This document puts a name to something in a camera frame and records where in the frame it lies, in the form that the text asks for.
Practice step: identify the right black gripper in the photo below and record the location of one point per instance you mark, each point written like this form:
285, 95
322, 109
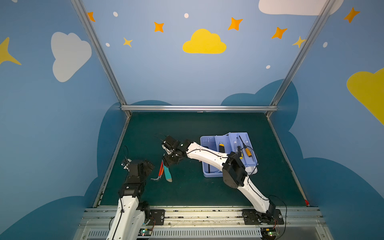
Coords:
169, 156

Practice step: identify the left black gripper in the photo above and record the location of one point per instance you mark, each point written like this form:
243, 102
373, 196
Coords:
147, 167

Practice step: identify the red handled hex key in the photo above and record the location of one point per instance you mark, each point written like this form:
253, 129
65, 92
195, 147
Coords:
161, 170

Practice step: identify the teal utility knife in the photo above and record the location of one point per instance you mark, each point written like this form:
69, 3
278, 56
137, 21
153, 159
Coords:
168, 175

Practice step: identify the white blue tool box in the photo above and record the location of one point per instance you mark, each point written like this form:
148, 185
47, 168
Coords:
231, 141

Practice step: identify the orange handled screwdriver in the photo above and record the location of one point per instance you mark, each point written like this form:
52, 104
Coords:
245, 144

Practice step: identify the yellow black small screwdriver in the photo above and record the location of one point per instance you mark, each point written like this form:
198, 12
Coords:
240, 153

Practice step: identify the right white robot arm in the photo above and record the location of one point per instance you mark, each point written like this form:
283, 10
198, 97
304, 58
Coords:
234, 172

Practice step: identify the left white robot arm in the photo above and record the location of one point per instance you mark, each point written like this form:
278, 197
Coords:
131, 213

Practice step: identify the left controller board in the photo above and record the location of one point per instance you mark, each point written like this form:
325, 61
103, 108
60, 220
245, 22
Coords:
144, 233

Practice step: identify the controller board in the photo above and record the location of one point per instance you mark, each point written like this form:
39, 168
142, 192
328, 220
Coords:
144, 233
268, 234

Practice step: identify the right controller board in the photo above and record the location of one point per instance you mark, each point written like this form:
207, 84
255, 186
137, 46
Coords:
268, 234

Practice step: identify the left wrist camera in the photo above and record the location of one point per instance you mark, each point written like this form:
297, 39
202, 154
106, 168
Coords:
125, 163

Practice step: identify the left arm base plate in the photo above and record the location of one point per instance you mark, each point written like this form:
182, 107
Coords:
156, 217

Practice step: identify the aluminium front rail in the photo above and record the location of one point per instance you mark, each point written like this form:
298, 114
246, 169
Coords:
227, 223

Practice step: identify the back horizontal frame bar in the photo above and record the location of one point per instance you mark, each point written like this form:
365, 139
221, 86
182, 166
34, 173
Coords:
199, 108

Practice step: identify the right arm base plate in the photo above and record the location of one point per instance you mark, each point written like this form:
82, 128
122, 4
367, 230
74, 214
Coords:
252, 217

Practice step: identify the left frame post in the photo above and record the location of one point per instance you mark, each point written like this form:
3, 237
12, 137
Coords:
87, 24

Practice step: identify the frame post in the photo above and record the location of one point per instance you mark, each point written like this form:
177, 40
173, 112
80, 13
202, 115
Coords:
87, 24
311, 38

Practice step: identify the right frame post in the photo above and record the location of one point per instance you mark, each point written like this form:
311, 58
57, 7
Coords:
311, 38

